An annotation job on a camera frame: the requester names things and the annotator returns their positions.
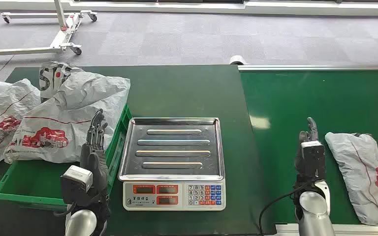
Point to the green conveyor belt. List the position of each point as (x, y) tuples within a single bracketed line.
[(306, 97)]

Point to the grey plastic mailer package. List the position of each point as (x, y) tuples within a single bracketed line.
[(358, 176)]

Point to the crumpled white mailer red print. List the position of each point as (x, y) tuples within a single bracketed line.
[(3, 114)]

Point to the white mailer black letters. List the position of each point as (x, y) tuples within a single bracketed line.
[(50, 81)]

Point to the electronic scale with steel tray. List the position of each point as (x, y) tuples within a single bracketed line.
[(172, 153)]

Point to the white conveyor roller end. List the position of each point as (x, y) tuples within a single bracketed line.
[(237, 60)]

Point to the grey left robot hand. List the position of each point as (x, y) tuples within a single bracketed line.
[(92, 156)]

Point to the large white mailer red print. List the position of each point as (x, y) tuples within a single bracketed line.
[(78, 107)]

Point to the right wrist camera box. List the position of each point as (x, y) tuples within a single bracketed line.
[(313, 159)]

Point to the white wheeled metal frame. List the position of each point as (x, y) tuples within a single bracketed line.
[(62, 35)]

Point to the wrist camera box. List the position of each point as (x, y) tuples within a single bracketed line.
[(313, 159), (75, 182)]

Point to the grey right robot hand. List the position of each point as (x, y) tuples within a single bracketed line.
[(312, 130)]

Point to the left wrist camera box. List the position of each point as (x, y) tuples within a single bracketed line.
[(75, 182)]

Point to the green plastic crate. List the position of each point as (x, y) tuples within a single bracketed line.
[(35, 182)]

